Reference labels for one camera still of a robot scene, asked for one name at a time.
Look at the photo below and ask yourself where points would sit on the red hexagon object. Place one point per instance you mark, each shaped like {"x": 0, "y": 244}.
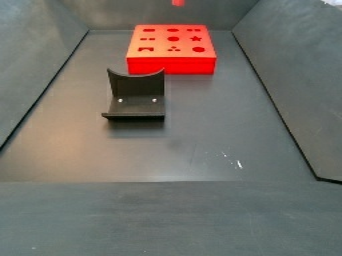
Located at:
{"x": 178, "y": 3}

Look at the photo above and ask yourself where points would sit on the black curved holder stand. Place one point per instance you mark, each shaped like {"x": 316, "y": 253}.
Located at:
{"x": 138, "y": 95}

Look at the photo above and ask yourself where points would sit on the red shape sorter box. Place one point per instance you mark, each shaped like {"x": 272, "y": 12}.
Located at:
{"x": 179, "y": 48}

